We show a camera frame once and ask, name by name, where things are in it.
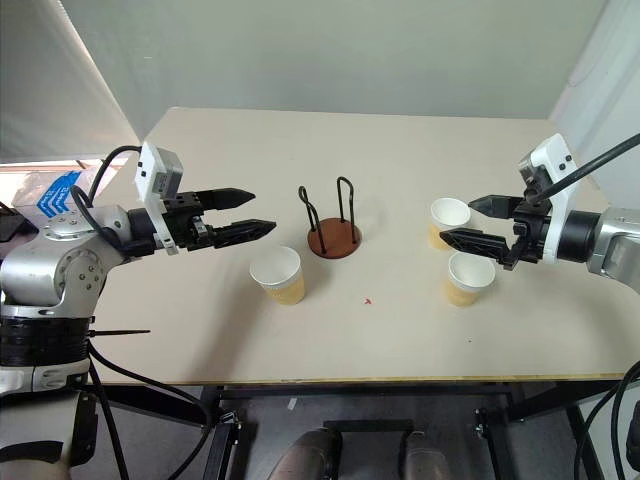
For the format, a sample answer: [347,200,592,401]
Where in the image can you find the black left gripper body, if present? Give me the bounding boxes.
[163,191,217,251]

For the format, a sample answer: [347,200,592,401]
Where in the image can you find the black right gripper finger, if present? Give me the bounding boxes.
[468,194,525,218]
[439,228,512,265]

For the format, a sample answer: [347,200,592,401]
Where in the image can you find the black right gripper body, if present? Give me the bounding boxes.
[497,181,553,273]

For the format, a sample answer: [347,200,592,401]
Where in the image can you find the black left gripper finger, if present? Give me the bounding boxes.
[209,219,278,250]
[198,188,257,211]

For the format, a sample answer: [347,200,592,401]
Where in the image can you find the white yellow paper cup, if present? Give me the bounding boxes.
[444,251,497,309]
[249,245,306,308]
[427,197,472,251]

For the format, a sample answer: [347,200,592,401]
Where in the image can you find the blue white printed bag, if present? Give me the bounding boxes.
[10,167,104,219]

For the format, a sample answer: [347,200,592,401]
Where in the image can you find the white window blind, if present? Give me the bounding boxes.
[0,0,141,164]

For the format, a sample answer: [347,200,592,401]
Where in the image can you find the dark rounded robot foot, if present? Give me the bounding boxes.
[273,429,343,480]
[402,433,454,480]

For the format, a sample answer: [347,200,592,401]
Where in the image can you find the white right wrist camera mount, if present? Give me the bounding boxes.
[517,133,584,265]

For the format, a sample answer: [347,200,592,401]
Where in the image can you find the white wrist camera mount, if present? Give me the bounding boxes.
[517,133,584,265]
[133,141,185,256]

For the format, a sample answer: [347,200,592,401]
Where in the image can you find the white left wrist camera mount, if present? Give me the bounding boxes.
[133,141,185,256]

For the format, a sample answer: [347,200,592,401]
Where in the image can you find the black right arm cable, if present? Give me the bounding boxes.
[523,131,640,206]

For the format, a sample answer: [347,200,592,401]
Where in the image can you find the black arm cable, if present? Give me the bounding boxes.
[69,145,143,246]
[523,131,640,206]

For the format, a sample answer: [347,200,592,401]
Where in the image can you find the wooden base wire cup rack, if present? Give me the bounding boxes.
[298,176,364,260]

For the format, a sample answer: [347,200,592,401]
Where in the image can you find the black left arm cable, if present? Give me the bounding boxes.
[69,145,143,246]

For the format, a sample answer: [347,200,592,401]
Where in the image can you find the black metal table frame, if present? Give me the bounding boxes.
[89,380,626,480]

